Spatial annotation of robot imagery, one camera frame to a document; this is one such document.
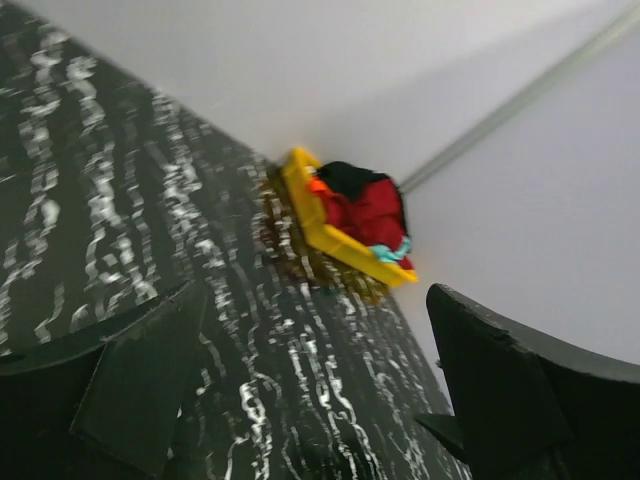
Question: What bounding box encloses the teal t shirt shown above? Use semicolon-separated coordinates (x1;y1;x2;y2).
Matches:
369;236;412;265

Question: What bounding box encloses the black t shirt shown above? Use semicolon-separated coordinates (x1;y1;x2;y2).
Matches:
312;161;404;208

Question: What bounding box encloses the aluminium frame post right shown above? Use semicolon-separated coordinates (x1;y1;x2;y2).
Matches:
400;1;639;194

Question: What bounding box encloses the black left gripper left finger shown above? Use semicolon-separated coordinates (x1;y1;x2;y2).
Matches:
1;281;207;479

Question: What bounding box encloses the yellow plastic bin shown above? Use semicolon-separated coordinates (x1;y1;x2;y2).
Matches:
281;147;418;288

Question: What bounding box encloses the orange t shirt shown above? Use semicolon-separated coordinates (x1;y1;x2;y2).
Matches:
308;178;328;195

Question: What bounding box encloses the dark red t shirt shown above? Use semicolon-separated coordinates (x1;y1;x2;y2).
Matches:
318;180;413;270

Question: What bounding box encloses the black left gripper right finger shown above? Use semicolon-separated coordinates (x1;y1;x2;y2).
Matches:
416;284;639;479

